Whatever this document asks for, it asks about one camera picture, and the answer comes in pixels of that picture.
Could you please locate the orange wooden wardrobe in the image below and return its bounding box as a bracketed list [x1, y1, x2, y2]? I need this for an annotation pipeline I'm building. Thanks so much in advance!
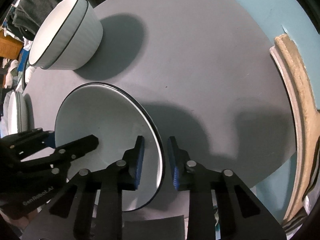
[0, 29, 23, 60]

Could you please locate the grey hoodie on chair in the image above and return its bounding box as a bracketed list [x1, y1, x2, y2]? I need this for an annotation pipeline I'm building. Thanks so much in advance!
[12, 0, 62, 41]

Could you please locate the small white plate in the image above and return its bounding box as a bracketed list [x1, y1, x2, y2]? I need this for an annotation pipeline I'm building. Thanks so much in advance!
[1, 90, 28, 137]

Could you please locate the wooden board beside table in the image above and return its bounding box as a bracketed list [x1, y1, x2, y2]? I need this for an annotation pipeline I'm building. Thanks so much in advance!
[270, 34, 319, 223]

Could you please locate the white bowl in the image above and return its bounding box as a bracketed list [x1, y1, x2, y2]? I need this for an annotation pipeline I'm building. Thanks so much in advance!
[28, 0, 88, 68]
[42, 4, 103, 70]
[55, 82, 164, 211]

